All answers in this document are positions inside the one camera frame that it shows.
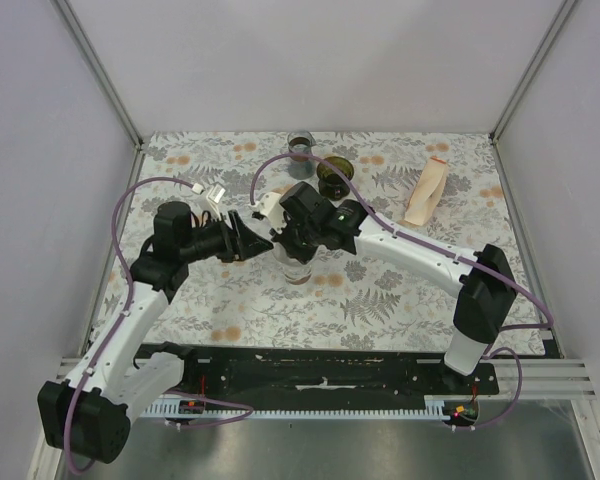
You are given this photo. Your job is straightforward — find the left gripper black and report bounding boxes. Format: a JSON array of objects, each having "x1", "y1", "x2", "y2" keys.
[{"x1": 180, "y1": 210, "x2": 273, "y2": 263}]

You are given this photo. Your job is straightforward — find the white paper coffee filter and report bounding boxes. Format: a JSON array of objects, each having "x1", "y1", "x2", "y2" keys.
[{"x1": 272, "y1": 243, "x2": 313, "y2": 275}]

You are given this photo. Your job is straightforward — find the clear glass dripper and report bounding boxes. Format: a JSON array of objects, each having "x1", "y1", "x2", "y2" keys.
[{"x1": 272, "y1": 243, "x2": 315, "y2": 285}]

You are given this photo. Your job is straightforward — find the dark olive glass dripper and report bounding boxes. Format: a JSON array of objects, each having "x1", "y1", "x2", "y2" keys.
[{"x1": 316, "y1": 156, "x2": 354, "y2": 201}]

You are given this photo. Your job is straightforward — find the glass carafe with brown band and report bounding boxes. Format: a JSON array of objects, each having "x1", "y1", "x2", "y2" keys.
[{"x1": 287, "y1": 130, "x2": 316, "y2": 180}]

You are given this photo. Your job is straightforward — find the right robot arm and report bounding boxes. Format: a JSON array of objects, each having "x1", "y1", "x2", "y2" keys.
[{"x1": 254, "y1": 182, "x2": 517, "y2": 394}]

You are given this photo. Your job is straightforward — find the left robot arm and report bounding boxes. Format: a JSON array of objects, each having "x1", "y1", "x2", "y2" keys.
[{"x1": 37, "y1": 201, "x2": 273, "y2": 463}]

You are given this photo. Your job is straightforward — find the floral tablecloth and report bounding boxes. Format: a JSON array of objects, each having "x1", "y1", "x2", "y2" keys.
[{"x1": 121, "y1": 132, "x2": 525, "y2": 352}]

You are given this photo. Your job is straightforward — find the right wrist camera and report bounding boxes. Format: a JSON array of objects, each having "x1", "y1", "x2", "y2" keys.
[{"x1": 251, "y1": 192, "x2": 286, "y2": 233}]

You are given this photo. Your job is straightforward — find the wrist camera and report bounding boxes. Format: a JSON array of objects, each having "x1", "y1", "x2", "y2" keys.
[
  {"x1": 251, "y1": 192, "x2": 286, "y2": 233},
  {"x1": 191, "y1": 183, "x2": 226, "y2": 219}
]

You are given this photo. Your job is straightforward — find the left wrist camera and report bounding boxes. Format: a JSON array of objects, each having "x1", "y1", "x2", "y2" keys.
[{"x1": 191, "y1": 183, "x2": 226, "y2": 219}]

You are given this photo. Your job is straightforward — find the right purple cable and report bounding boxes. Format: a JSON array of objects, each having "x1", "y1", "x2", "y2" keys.
[{"x1": 249, "y1": 153, "x2": 555, "y2": 432}]

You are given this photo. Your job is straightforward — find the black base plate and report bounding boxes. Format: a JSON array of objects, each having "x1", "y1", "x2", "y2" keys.
[{"x1": 134, "y1": 340, "x2": 501, "y2": 409}]

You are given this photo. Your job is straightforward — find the white cable duct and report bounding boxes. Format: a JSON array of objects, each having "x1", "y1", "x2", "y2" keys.
[{"x1": 140, "y1": 395, "x2": 478, "y2": 422}]

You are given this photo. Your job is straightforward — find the left aluminium frame post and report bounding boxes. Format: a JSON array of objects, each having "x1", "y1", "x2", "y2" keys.
[{"x1": 51, "y1": 0, "x2": 144, "y2": 150}]

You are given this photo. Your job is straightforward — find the aluminium frame post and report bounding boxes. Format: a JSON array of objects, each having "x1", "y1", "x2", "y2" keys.
[
  {"x1": 51, "y1": 0, "x2": 144, "y2": 150},
  {"x1": 488, "y1": 0, "x2": 581, "y2": 141}
]

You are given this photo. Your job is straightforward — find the right aluminium frame post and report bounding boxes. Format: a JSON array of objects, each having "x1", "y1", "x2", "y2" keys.
[{"x1": 488, "y1": 0, "x2": 581, "y2": 141}]

